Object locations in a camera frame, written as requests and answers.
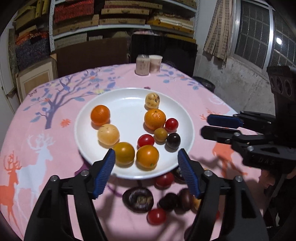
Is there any red cherry tomato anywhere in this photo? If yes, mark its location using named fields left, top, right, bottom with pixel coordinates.
left=154, top=172, right=175, bottom=189
left=137, top=134, right=154, bottom=148
left=165, top=118, right=179, bottom=133
left=216, top=210, right=220, bottom=220
left=147, top=208, right=167, bottom=225

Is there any small yellow fruit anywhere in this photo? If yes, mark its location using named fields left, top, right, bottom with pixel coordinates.
left=154, top=128, right=168, bottom=142

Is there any large orange mandarin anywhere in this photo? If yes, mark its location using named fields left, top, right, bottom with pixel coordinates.
left=144, top=109, right=166, bottom=131

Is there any small speckled yellow melon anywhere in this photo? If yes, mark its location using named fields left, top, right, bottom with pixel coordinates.
left=145, top=92, right=160, bottom=109

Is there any orange yellow tomato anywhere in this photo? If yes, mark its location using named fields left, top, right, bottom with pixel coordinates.
left=137, top=145, right=159, bottom=169

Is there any yellow orange fruit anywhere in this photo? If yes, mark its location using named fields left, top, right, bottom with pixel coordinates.
left=113, top=142, right=135, bottom=166

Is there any pale yellow round fruit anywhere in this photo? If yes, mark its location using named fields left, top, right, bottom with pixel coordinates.
left=97, top=123, right=120, bottom=146

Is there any person right hand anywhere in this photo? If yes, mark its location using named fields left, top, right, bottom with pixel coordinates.
left=259, top=170, right=275, bottom=189

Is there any window with grille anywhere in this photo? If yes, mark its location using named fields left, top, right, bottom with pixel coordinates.
left=230, top=1, right=295, bottom=76

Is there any hanging striped cloth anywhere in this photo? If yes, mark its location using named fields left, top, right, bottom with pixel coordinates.
left=203, top=0, right=236, bottom=64

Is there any pink deer tablecloth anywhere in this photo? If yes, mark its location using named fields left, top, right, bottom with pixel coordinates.
left=1, top=64, right=265, bottom=240

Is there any white oval plate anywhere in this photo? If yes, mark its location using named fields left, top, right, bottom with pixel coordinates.
left=74, top=88, right=195, bottom=180

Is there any paper cup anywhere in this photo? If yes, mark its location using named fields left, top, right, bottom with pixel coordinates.
left=149, top=55, right=163, bottom=73

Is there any white metal shelf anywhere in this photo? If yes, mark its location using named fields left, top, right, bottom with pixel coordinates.
left=49, top=1, right=194, bottom=52

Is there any cardboard box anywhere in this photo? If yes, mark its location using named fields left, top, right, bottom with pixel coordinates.
left=16, top=54, right=58, bottom=102

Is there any brown cardboard panel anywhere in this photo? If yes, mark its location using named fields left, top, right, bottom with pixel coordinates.
left=55, top=38, right=127, bottom=77

